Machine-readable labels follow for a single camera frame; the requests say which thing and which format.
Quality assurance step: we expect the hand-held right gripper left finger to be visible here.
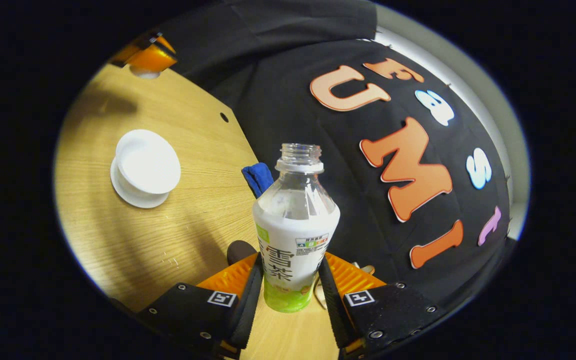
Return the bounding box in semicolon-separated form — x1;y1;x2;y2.
135;252;265;360

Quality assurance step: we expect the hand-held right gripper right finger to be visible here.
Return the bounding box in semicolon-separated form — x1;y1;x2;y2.
318;251;446;358

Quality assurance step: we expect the white teacup lid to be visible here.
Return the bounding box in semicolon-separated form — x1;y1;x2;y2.
129;65;162;80

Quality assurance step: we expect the dark brown round coaster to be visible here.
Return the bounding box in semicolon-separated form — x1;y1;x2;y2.
226;240;258;267

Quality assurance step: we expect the clear water bottle white label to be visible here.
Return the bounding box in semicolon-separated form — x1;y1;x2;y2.
252;143;341;314

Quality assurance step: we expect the white teacup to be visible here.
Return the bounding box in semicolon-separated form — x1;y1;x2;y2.
116;129;182;195

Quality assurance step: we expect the white toaster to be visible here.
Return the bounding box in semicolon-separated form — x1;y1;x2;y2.
313;262;375;309

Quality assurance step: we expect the blue towel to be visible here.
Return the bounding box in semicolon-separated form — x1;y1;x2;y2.
241;162;275;199

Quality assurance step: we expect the black backdrop cloth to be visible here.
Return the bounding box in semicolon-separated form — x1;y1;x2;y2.
155;0;516;321

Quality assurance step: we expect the white saucer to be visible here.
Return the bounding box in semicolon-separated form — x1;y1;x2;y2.
110;156;170;209

